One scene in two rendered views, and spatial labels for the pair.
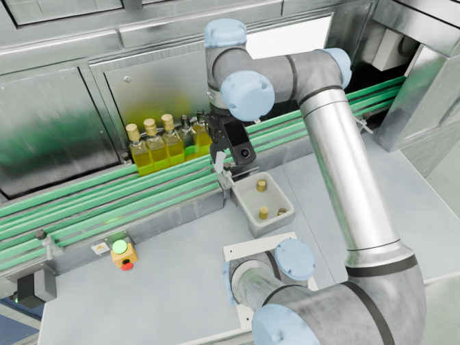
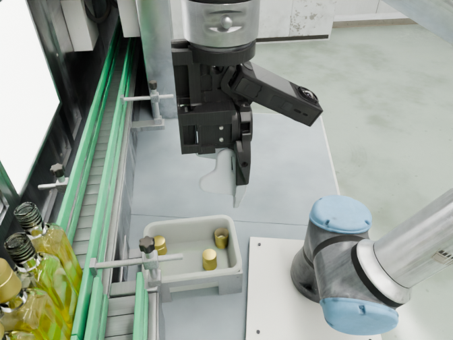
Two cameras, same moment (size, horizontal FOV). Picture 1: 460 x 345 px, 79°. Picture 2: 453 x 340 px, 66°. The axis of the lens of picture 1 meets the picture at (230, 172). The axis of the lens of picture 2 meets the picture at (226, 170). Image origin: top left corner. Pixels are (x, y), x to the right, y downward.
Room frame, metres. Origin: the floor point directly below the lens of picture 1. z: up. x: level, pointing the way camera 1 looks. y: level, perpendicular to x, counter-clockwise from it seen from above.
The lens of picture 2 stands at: (0.39, 0.35, 1.51)
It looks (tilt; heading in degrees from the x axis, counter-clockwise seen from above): 40 degrees down; 288
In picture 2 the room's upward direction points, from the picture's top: straight up
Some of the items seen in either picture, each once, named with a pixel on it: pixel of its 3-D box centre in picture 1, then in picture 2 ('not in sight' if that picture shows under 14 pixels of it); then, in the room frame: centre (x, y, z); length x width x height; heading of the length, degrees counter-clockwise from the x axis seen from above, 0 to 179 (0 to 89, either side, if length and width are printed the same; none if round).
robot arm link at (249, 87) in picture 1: (252, 83); not in sight; (0.41, -0.04, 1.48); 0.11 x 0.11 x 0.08; 16
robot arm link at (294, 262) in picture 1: (290, 264); (336, 231); (0.31, -0.18, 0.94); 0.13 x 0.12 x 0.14; 106
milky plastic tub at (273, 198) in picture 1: (261, 202); (191, 256); (0.63, -0.13, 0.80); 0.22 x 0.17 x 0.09; 26
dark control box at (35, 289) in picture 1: (37, 289); not in sight; (0.29, 0.63, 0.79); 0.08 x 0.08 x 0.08; 26
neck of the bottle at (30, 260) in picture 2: (185, 122); (22, 251); (0.74, 0.15, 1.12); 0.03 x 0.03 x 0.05
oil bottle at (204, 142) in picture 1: (203, 144); (57, 272); (0.77, 0.10, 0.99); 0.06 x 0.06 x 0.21; 26
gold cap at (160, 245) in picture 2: (261, 185); (159, 245); (0.72, -0.13, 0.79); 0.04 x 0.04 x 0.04
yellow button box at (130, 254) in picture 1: (124, 253); not in sight; (0.42, 0.38, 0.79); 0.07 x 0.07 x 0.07; 26
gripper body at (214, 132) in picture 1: (224, 120); (214, 94); (0.51, 0.01, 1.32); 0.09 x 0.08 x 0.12; 26
